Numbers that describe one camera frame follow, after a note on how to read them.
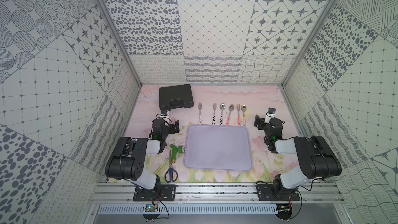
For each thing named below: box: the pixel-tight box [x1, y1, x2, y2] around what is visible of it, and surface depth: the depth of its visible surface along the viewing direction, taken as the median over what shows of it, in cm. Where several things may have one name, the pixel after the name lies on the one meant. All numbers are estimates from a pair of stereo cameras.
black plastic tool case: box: [159, 84, 194, 115], surface depth 109 cm
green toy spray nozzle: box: [170, 144, 186, 164], surface depth 88 cm
